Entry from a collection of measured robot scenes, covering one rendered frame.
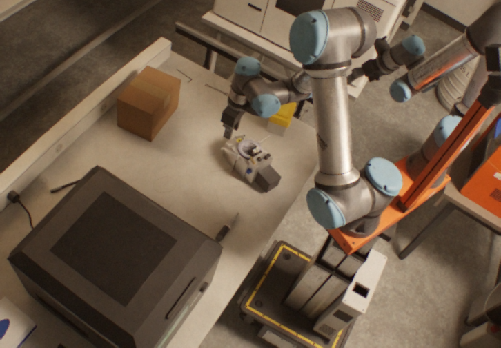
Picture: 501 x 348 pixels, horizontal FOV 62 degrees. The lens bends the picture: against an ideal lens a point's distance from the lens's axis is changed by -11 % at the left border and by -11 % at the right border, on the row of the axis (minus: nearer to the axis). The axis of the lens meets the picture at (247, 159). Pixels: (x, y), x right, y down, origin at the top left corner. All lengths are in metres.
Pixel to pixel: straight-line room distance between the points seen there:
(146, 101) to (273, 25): 0.85
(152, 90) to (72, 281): 0.86
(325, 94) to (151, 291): 0.65
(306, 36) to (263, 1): 1.27
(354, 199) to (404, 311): 1.75
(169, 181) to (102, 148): 0.30
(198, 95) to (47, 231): 1.00
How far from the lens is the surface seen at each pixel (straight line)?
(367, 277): 1.97
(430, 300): 2.97
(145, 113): 1.74
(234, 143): 1.78
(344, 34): 1.05
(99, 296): 1.21
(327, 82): 1.06
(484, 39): 1.32
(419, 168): 1.57
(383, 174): 1.23
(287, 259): 2.36
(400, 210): 1.50
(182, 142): 1.85
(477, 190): 2.44
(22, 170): 1.69
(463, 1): 5.23
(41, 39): 3.80
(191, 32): 2.21
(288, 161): 1.88
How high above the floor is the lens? 2.34
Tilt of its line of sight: 51 degrees down
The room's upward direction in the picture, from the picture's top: 18 degrees clockwise
